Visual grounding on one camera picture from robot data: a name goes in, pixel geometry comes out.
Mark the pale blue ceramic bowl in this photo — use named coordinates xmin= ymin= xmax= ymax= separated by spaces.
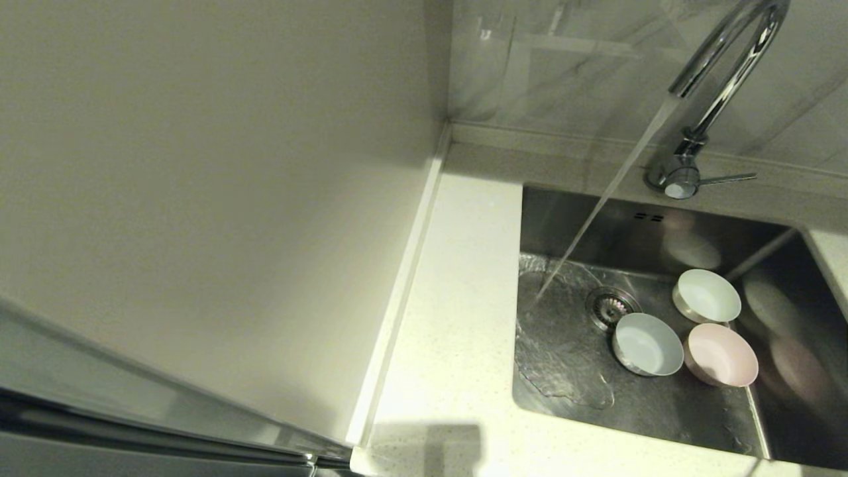
xmin=611 ymin=313 xmax=684 ymax=377

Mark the white ceramic bowl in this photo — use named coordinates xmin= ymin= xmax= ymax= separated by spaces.
xmin=672 ymin=268 xmax=742 ymax=324

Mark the pink ceramic bowl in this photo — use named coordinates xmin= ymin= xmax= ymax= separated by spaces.
xmin=684 ymin=323 xmax=759 ymax=388

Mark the stainless steel kitchen sink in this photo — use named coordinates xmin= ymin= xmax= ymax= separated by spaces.
xmin=511 ymin=184 xmax=848 ymax=472

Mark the round metal drain strainer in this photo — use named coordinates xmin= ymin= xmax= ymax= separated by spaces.
xmin=586 ymin=287 xmax=642 ymax=332

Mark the running water stream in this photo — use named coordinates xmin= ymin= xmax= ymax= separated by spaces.
xmin=517 ymin=96 xmax=681 ymax=408

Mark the chrome gooseneck faucet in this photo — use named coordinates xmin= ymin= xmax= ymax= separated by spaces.
xmin=646 ymin=0 xmax=792 ymax=201

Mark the glossy grey appliance panel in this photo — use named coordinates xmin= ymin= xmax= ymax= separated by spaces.
xmin=0 ymin=298 xmax=355 ymax=477

